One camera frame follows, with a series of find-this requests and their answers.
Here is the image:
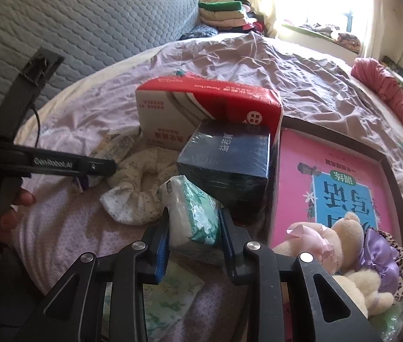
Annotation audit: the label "white printed packet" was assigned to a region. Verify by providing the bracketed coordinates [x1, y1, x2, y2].
[92, 131, 144, 172]

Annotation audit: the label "white floral cloth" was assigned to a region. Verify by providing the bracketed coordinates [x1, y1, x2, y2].
[101, 147, 185, 226]

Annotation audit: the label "cream plush bear purple bow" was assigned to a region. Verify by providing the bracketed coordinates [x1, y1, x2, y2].
[330, 229, 400, 320]

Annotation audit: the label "lilac bed blanket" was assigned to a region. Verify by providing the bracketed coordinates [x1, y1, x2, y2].
[13, 31, 403, 342]

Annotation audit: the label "pink rolled duvet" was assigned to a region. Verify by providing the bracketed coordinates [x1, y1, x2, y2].
[350, 56, 403, 172]

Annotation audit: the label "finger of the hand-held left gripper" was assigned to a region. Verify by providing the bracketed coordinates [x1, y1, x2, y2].
[80, 156, 117, 183]

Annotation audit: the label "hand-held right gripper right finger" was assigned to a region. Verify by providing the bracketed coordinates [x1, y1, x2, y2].
[219, 207, 383, 342]

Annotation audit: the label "grey quilted headboard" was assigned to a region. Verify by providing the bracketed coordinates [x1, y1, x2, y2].
[0, 0, 202, 152]

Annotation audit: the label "green patterned cloth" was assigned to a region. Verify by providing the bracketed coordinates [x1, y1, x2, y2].
[380, 55, 403, 94]

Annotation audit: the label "cream curtain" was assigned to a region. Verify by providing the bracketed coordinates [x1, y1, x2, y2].
[256, 0, 286, 38]

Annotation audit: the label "clear plastic bag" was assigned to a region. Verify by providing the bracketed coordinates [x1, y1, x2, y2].
[365, 285, 403, 342]

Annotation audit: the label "black cable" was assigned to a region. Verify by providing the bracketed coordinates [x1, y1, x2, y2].
[31, 103, 42, 147]

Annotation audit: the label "stack of folded clothes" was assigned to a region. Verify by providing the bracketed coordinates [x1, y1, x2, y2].
[198, 0, 268, 37]

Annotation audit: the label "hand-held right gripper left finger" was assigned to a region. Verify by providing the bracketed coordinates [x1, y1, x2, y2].
[13, 214, 172, 342]

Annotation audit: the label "cream plush bear pink bow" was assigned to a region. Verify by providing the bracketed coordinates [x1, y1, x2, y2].
[272, 212, 366, 276]

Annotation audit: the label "dark blue box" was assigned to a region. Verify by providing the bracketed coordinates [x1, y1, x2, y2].
[176, 119, 272, 222]

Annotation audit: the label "red and white carton box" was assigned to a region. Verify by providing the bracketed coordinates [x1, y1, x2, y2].
[135, 70, 284, 151]

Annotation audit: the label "green floral flat packet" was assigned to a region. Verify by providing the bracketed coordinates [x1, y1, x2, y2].
[143, 261, 206, 336]

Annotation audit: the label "dark patterned cloth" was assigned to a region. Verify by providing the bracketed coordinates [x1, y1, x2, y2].
[179, 24, 220, 42]

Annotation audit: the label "clothes on windowsill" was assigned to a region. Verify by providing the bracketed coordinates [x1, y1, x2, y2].
[286, 22, 363, 53]

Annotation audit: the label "green floral tissue packet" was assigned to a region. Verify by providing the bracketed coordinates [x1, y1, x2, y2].
[156, 174, 224, 254]

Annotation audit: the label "person's left hand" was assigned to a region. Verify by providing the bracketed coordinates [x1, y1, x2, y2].
[0, 187, 37, 243]

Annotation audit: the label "pink box with dark frame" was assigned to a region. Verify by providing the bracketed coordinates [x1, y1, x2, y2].
[266, 116, 403, 254]

